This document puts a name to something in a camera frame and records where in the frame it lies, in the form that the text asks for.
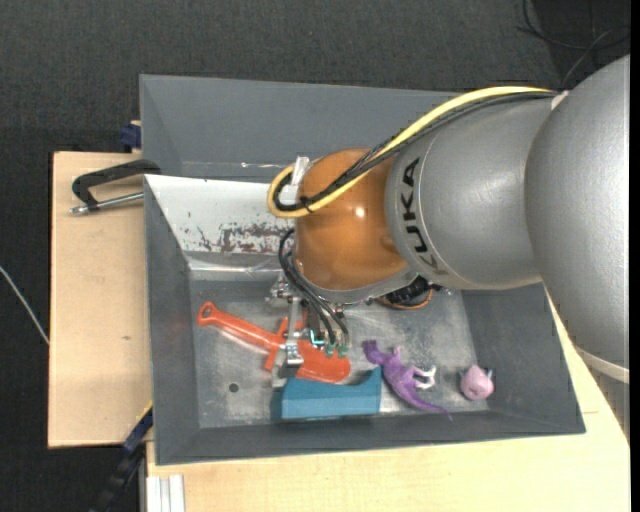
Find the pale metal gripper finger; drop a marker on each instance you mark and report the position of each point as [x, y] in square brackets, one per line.
[294, 356]
[282, 334]

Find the pink round toy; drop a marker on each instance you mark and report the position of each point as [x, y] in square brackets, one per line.
[476, 384]

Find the teal foam block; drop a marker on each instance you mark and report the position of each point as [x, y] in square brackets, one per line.
[325, 399]

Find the orange plastic scoop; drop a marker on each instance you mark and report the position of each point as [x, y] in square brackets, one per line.
[325, 369]

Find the purple toy dinosaur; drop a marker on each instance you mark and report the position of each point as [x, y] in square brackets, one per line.
[400, 377]

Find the grey metal bin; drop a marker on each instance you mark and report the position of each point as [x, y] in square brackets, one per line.
[225, 125]

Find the pale wood flat board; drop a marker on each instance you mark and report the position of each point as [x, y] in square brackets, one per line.
[95, 300]

